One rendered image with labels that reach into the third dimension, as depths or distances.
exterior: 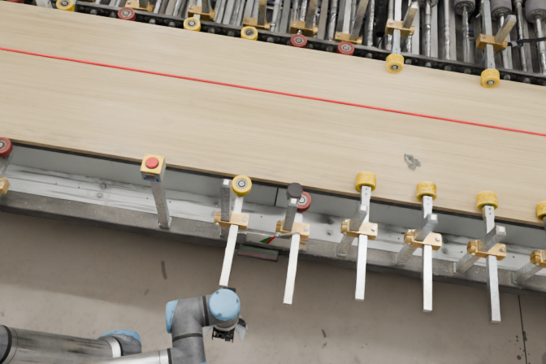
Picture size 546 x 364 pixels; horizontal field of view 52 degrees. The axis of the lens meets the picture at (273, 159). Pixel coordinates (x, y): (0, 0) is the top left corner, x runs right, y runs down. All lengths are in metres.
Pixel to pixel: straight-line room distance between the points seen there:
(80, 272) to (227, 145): 1.21
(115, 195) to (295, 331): 1.16
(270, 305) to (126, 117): 1.26
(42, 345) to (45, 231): 1.52
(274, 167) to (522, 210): 1.04
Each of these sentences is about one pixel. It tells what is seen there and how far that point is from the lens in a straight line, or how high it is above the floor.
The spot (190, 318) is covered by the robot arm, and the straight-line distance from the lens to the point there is 1.71.
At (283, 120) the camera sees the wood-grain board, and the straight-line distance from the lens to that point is 2.48.
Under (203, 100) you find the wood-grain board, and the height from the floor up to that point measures 0.90.
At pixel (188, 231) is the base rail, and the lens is 2.44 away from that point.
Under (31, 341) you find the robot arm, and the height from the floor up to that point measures 1.21.
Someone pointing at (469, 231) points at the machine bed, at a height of 0.67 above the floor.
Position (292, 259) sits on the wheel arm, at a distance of 2.23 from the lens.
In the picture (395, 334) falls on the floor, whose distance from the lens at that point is 3.15.
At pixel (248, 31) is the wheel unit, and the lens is 2.77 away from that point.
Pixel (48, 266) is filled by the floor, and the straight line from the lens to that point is 3.26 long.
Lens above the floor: 2.95
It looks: 60 degrees down
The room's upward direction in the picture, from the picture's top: 9 degrees clockwise
